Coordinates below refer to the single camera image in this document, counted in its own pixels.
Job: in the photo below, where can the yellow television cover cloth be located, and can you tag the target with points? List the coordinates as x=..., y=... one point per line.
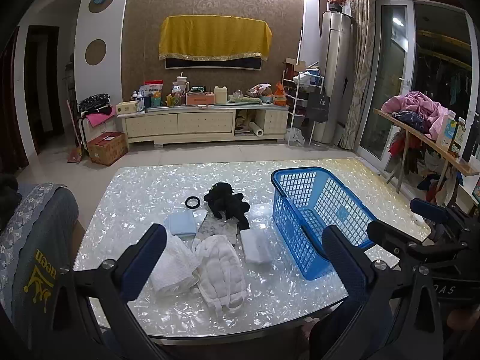
x=213, y=37

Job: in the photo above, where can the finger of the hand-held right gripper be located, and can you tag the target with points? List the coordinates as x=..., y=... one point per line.
x=427, y=208
x=386, y=234

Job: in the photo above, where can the white plastic bag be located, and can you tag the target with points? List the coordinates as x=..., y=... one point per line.
x=296, y=137

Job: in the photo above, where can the blue plastic basket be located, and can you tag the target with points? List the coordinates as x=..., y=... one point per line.
x=300, y=210

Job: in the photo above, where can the black shopping bag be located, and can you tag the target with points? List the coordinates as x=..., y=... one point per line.
x=318, y=107

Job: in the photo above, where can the black patterned bag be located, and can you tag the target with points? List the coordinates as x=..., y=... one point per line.
x=93, y=102

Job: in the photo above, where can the grey marbled cloth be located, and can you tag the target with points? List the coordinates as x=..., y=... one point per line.
x=210, y=225

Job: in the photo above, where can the dark wooden door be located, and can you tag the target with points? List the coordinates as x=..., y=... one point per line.
x=41, y=90

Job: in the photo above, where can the black television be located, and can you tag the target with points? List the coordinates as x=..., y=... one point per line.
x=210, y=63

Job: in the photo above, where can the brown round wall disc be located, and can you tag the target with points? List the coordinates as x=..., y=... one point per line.
x=95, y=51

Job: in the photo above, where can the silver tower air conditioner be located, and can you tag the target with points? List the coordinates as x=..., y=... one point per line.
x=335, y=75

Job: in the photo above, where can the colourful box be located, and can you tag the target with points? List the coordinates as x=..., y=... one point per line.
x=476, y=192

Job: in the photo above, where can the black plush dragon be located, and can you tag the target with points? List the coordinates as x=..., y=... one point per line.
x=228, y=204

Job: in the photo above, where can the glass sliding door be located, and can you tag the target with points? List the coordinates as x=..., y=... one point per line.
x=390, y=82

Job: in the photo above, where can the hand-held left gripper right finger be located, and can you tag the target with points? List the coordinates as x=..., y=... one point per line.
x=345, y=262

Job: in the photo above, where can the white detergent bottle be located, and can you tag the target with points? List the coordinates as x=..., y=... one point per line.
x=445, y=129

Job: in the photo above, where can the white waffle towel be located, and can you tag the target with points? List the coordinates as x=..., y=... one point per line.
x=174, y=266

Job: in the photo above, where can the orange snack bag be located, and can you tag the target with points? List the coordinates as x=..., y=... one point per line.
x=279, y=95

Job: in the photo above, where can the pink clothes pile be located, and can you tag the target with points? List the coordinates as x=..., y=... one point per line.
x=416, y=105

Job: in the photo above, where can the cream tissue box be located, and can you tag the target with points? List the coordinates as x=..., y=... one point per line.
x=127, y=108

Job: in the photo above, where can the white sponge cloth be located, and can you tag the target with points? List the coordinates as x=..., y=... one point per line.
x=255, y=245

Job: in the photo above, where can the open cardboard box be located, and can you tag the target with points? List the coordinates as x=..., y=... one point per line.
x=292, y=64

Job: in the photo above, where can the dark bottle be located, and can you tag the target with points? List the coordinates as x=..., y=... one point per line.
x=471, y=138

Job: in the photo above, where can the pink box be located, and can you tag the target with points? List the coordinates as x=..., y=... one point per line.
x=200, y=98

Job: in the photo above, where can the pink cloth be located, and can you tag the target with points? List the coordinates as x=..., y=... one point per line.
x=98, y=119

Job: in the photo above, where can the patterned beige curtain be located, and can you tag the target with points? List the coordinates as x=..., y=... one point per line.
x=360, y=63

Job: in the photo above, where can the brown cardboard box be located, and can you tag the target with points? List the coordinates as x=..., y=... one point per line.
x=108, y=148

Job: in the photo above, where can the cream television cabinet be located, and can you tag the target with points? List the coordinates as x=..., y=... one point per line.
x=202, y=122

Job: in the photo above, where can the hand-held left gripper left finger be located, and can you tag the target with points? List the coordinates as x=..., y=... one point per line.
x=144, y=258

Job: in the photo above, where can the small white object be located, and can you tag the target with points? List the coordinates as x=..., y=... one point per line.
x=417, y=218

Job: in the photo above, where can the white paper roll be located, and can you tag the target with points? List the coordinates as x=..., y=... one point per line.
x=257, y=129

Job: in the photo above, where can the cream plastic jerry can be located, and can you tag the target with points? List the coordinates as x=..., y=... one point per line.
x=221, y=95

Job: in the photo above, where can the grey printed chair cover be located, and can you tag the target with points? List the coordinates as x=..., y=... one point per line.
x=33, y=240

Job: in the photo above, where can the green rolled mat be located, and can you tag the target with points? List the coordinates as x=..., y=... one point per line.
x=243, y=99

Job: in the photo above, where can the green drink carton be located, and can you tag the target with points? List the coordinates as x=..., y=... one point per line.
x=458, y=135

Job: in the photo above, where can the red and white bag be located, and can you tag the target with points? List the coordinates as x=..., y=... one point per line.
x=153, y=88

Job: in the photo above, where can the long wooden board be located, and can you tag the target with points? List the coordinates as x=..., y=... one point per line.
x=431, y=144

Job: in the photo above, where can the light blue cloth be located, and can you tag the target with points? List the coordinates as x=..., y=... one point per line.
x=182, y=223

